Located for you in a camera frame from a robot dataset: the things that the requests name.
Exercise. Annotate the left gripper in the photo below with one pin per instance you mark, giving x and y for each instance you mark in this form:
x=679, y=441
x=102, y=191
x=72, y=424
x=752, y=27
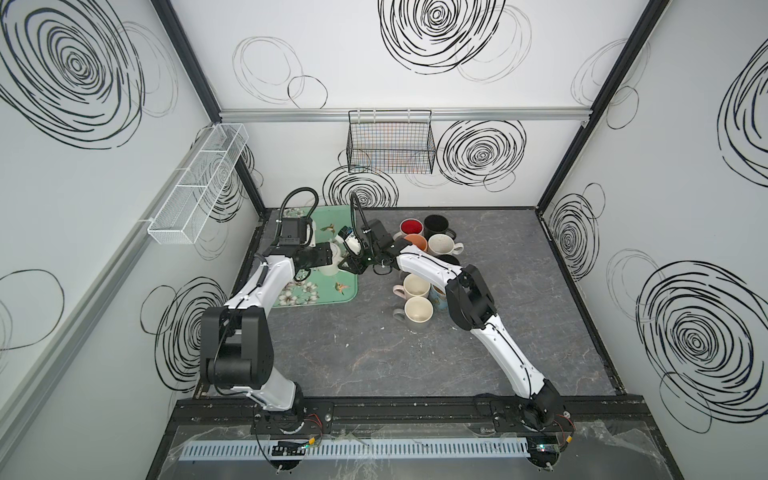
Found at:
x=324, y=255

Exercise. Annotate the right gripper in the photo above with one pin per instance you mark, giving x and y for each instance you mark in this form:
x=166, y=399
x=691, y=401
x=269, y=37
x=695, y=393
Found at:
x=366, y=251

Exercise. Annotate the white mug red inside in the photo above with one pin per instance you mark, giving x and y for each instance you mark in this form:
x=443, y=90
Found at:
x=410, y=226

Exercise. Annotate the beige and salmon mug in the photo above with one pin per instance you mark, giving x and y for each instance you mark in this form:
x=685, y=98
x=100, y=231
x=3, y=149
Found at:
x=418, y=241

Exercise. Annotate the pink mug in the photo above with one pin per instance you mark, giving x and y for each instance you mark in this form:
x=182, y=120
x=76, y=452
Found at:
x=412, y=286

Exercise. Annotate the beige mug white handle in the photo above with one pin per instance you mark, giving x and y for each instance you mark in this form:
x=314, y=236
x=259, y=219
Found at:
x=443, y=244

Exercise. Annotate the small grey mug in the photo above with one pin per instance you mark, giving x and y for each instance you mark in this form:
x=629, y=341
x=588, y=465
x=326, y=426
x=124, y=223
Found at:
x=416, y=312

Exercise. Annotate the blue butterfly mug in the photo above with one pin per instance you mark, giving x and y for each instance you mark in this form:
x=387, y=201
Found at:
x=438, y=298

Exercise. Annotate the black speckled mug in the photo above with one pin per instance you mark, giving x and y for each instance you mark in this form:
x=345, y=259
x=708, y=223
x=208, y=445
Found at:
x=449, y=259

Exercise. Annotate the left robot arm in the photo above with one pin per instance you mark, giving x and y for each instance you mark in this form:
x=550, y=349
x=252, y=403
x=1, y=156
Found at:
x=236, y=350

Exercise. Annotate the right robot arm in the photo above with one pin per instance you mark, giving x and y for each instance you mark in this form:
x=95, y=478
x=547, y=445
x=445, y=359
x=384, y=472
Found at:
x=471, y=307

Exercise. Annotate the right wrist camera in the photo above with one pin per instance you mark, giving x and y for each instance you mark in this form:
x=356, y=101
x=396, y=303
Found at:
x=347, y=238

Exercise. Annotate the black wire basket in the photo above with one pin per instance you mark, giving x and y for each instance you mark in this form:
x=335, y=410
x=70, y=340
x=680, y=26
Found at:
x=390, y=141

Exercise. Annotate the white wire shelf basket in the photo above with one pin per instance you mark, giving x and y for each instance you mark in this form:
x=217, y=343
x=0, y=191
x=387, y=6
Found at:
x=190, y=203

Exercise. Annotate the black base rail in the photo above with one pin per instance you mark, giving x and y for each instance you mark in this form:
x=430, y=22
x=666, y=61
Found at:
x=329, y=412

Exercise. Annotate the white slotted cable duct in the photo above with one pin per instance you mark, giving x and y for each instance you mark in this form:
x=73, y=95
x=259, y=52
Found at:
x=353, y=449

